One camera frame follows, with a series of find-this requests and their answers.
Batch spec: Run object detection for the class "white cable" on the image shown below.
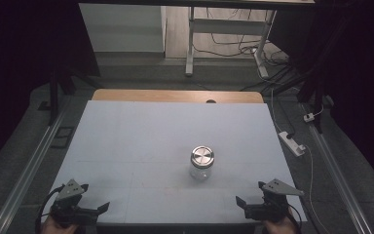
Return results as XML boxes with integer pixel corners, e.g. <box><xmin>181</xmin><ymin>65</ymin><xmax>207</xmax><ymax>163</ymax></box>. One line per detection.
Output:
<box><xmin>300</xmin><ymin>142</ymin><xmax>334</xmax><ymax>234</ymax></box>
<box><xmin>270</xmin><ymin>87</ymin><xmax>284</xmax><ymax>135</ymax></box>

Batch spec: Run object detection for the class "right hand-held gripper black cable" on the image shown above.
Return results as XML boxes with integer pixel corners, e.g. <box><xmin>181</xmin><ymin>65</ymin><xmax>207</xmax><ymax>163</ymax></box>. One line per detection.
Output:
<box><xmin>285</xmin><ymin>202</ymin><xmax>304</xmax><ymax>234</ymax></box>

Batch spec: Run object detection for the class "aluminium floor rail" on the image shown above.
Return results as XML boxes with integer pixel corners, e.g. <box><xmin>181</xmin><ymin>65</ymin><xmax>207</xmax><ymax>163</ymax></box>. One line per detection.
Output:
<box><xmin>0</xmin><ymin>97</ymin><xmax>73</xmax><ymax>234</ymax></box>
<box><xmin>300</xmin><ymin>102</ymin><xmax>374</xmax><ymax>234</ymax></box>

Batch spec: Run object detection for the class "bundle of black floor cables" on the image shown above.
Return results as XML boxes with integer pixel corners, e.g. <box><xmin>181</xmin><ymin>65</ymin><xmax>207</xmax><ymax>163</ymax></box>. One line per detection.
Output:
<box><xmin>193</xmin><ymin>7</ymin><xmax>295</xmax><ymax>93</ymax></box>

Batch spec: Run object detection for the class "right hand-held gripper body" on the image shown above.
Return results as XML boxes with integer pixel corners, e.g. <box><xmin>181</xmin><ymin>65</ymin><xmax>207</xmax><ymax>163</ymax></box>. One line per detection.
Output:
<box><xmin>243</xmin><ymin>178</ymin><xmax>306</xmax><ymax>224</ymax></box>

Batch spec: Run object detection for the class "white power strip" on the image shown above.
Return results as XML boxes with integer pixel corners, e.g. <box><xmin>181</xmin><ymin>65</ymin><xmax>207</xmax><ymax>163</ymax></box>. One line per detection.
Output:
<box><xmin>278</xmin><ymin>131</ymin><xmax>307</xmax><ymax>158</ymax></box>

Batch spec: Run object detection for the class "white-legged desk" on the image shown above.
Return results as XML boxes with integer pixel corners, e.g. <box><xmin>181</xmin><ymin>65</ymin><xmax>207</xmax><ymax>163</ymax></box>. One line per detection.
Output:
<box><xmin>77</xmin><ymin>0</ymin><xmax>317</xmax><ymax>79</ymax></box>

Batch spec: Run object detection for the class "black metal stand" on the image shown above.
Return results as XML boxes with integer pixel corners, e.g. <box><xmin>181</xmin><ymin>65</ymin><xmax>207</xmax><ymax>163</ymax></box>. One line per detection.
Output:
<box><xmin>296</xmin><ymin>61</ymin><xmax>334</xmax><ymax>135</ymax></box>
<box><xmin>38</xmin><ymin>62</ymin><xmax>79</xmax><ymax>127</ymax></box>

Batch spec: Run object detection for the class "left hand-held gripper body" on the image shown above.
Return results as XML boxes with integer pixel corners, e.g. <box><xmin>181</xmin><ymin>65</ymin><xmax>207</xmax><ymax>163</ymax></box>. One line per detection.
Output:
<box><xmin>50</xmin><ymin>178</ymin><xmax>99</xmax><ymax>228</ymax></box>

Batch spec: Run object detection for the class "person's right hand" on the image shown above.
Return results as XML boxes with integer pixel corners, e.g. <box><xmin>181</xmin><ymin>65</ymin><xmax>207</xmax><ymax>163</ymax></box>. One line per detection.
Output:
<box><xmin>262</xmin><ymin>215</ymin><xmax>298</xmax><ymax>234</ymax></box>

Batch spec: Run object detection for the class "black rectangular frame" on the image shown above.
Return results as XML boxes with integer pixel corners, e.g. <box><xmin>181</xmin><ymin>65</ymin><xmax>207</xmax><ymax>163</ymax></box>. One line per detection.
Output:
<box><xmin>50</xmin><ymin>125</ymin><xmax>76</xmax><ymax>150</ymax></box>

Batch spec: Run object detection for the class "wooden table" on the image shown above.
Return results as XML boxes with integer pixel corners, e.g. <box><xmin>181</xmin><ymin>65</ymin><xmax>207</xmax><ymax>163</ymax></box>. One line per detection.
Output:
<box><xmin>92</xmin><ymin>89</ymin><xmax>265</xmax><ymax>104</ymax></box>

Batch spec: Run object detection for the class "hand-held gripper black cable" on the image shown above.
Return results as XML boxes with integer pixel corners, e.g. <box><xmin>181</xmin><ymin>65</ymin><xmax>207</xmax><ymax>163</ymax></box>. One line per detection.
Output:
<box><xmin>285</xmin><ymin>202</ymin><xmax>304</xmax><ymax>234</ymax></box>
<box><xmin>34</xmin><ymin>183</ymin><xmax>66</xmax><ymax>234</ymax></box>

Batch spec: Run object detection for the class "clear glass jar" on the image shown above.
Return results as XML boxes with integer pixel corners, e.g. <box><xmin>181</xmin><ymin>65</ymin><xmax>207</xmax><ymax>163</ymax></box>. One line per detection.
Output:
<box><xmin>189</xmin><ymin>160</ymin><xmax>214</xmax><ymax>181</ymax></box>

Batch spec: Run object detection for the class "left hand-held gripper black cable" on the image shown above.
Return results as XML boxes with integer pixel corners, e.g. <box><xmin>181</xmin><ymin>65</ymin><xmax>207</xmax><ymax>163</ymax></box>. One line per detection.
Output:
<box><xmin>34</xmin><ymin>183</ymin><xmax>66</xmax><ymax>234</ymax></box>

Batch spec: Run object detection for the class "person's left hand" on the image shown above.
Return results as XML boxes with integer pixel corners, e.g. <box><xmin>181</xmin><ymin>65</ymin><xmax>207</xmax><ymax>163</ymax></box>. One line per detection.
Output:
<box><xmin>40</xmin><ymin>214</ymin><xmax>79</xmax><ymax>234</ymax></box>

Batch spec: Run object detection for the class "black curtain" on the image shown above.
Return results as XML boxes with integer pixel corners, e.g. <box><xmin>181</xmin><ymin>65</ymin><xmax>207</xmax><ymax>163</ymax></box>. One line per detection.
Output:
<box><xmin>268</xmin><ymin>0</ymin><xmax>374</xmax><ymax>196</ymax></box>
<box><xmin>0</xmin><ymin>0</ymin><xmax>101</xmax><ymax>178</ymax></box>

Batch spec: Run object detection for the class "round silver metal lid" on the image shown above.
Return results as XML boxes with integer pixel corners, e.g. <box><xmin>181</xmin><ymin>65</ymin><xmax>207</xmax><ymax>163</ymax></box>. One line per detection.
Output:
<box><xmin>190</xmin><ymin>145</ymin><xmax>215</xmax><ymax>170</ymax></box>

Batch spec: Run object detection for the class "white table mat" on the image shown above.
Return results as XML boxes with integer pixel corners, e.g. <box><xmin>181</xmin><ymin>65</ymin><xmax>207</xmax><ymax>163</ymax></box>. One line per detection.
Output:
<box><xmin>36</xmin><ymin>99</ymin><xmax>308</xmax><ymax>225</ymax></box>

